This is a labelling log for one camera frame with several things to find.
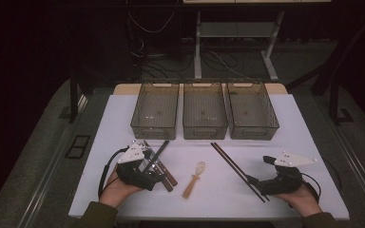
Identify person's right hand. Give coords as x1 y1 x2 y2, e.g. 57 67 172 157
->
272 182 323 218

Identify right hand-held gripper cable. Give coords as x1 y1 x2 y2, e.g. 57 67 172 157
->
299 172 323 203

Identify metal floor rail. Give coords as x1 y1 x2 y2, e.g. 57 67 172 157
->
17 94 88 228
317 94 365 219

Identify person's left hand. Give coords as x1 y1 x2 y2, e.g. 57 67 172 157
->
98 167 144 209

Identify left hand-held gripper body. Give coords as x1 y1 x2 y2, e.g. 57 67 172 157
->
116 142 160 192

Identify black floor cable bundle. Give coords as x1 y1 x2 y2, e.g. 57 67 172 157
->
132 37 267 81

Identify black metal stand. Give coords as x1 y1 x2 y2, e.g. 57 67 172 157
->
286 12 365 124
68 72 81 124

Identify white metal desk frame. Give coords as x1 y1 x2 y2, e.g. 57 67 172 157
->
182 0 332 83

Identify hand-held gripper cable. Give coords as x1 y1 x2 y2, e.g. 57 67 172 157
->
97 145 130 200
299 172 323 203

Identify black rectangular floor frame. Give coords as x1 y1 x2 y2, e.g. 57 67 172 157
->
65 135 91 160

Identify white floor cable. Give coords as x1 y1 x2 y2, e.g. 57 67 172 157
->
208 49 252 80

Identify hanging white cable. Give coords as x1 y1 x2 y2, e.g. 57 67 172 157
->
127 11 176 34

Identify translucent brown plastic basket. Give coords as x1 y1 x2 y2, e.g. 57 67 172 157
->
226 79 280 141
130 79 181 141
182 78 229 141

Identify left hand-held gripper cable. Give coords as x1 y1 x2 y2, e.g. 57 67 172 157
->
97 145 130 200

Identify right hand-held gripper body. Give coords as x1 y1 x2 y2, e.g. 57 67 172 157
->
259 151 318 196

